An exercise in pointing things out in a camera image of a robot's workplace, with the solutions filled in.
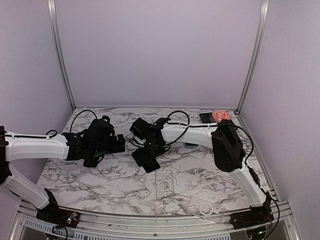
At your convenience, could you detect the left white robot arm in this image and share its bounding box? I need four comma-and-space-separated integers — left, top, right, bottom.
0, 117, 126, 223

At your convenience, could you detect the red patterned bowl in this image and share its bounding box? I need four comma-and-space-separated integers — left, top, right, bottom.
212, 110, 231, 123

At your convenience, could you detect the pink smartphone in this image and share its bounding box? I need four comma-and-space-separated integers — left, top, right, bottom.
183, 142, 199, 148

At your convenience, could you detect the clear magsafe phone case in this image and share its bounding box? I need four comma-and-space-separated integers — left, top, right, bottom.
185, 196, 225, 223

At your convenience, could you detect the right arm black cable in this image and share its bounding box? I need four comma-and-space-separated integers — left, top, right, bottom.
159, 110, 281, 233

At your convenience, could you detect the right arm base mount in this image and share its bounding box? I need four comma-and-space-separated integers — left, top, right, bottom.
229, 192, 274, 230

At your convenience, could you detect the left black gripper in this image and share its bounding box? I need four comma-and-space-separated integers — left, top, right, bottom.
89, 134, 126, 159

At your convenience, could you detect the right aluminium frame post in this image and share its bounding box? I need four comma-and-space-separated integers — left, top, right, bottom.
236, 0, 270, 114

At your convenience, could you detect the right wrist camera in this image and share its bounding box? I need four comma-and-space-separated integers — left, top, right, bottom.
129, 136, 145, 148

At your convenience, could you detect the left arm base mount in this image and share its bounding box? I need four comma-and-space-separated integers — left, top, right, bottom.
36, 188, 80, 228

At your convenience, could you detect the black patterned tray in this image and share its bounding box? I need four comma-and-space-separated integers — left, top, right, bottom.
199, 112, 216, 124

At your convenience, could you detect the aluminium frame post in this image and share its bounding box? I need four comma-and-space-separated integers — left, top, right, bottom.
47, 0, 76, 111
236, 0, 270, 114

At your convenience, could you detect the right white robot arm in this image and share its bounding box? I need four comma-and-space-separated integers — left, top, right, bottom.
129, 117, 268, 224

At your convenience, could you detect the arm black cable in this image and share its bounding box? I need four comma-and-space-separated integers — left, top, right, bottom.
159, 110, 281, 233
46, 109, 101, 141

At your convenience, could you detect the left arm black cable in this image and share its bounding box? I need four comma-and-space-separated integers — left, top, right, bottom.
46, 109, 101, 141

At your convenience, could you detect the black smartphone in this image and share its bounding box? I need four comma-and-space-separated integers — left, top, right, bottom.
83, 154, 105, 168
141, 155, 161, 173

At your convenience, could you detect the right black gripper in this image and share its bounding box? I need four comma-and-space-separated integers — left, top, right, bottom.
132, 140, 166, 167

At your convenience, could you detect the left aluminium frame post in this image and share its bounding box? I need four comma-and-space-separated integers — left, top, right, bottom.
47, 0, 76, 111

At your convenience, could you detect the front aluminium rail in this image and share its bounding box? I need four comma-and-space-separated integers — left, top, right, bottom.
9, 207, 301, 240

